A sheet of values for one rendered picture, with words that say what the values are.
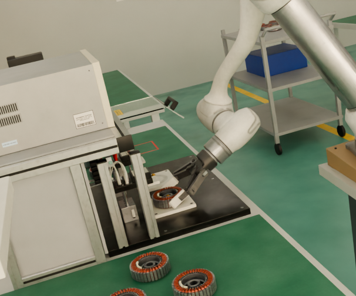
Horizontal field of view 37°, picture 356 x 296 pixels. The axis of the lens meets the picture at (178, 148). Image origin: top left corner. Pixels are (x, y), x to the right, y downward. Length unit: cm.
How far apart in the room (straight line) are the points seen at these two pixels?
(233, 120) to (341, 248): 134
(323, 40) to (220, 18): 591
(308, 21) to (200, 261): 73
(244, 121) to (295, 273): 61
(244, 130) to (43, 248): 75
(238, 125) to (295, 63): 287
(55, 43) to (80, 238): 553
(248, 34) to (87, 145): 62
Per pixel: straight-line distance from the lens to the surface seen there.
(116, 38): 710
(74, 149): 152
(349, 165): 189
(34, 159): 153
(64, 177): 156
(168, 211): 180
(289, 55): 461
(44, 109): 163
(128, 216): 181
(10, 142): 166
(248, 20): 171
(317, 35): 155
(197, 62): 737
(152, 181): 178
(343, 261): 286
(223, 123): 184
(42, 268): 166
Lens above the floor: 153
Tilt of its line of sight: 18 degrees down
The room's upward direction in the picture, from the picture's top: 12 degrees counter-clockwise
